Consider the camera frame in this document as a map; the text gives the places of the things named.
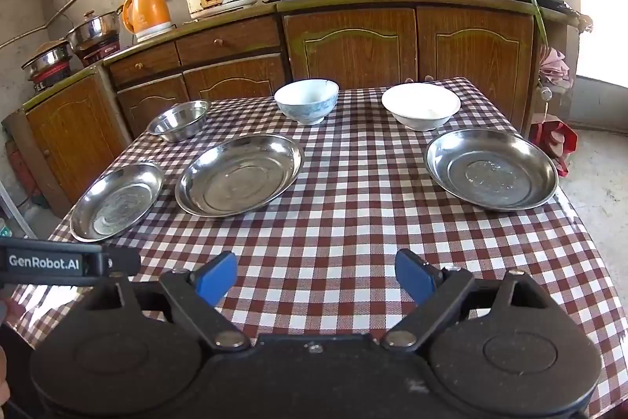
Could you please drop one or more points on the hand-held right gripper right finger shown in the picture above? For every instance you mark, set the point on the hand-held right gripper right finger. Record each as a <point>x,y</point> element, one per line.
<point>412,274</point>

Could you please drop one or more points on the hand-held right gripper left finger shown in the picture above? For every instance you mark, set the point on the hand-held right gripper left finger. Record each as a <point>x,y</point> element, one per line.
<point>218,276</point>

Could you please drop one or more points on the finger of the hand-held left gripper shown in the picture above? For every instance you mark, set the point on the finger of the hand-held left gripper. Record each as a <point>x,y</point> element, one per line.
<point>122,262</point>

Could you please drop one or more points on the small steel plate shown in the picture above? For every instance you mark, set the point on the small steel plate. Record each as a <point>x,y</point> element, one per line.
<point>117,200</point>

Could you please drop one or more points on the large steel plate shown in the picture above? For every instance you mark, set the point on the large steel plate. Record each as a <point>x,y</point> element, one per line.
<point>490,171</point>
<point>240,176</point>

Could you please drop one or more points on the small steel bowl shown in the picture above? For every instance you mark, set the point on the small steel bowl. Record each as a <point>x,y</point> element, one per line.
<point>179,120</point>

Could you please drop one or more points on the wide white bowl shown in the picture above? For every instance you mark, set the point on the wide white bowl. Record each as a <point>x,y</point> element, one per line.
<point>421,105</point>

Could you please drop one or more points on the blue patterned white bowl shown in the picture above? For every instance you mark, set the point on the blue patterned white bowl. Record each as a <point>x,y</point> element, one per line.
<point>306,100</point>

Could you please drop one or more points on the person's left forearm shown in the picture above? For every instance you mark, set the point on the person's left forearm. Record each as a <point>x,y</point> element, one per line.
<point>3,375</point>

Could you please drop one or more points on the grey metal rack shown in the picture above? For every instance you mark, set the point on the grey metal rack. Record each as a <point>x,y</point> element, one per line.
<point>17,215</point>

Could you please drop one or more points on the red checkered tablecloth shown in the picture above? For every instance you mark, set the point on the red checkered tablecloth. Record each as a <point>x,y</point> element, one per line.
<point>343,222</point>

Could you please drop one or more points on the single-door wooden cabinet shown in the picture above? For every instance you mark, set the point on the single-door wooden cabinet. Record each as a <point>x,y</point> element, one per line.
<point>68,139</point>

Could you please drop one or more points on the red induction cooker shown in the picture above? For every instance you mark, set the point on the red induction cooker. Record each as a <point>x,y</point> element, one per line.
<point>49,79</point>
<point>100,52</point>

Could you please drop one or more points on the red bag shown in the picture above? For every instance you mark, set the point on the red bag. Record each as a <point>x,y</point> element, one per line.
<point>557,144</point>

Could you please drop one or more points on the steel pot with wooden lid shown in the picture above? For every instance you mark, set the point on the steel pot with wooden lid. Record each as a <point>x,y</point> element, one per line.
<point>46,59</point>

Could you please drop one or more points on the double-door wooden cabinet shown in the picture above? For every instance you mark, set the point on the double-door wooden cabinet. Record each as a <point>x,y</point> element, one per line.
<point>358,46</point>

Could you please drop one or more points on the orange electric kettle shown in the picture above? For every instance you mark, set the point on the orange electric kettle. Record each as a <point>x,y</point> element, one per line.
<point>147,14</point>

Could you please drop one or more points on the pink plastic bag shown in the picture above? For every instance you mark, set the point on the pink plastic bag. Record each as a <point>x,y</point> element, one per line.
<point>554,65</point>

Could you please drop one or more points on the green onion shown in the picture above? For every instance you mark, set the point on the green onion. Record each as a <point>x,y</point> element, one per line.
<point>537,14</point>

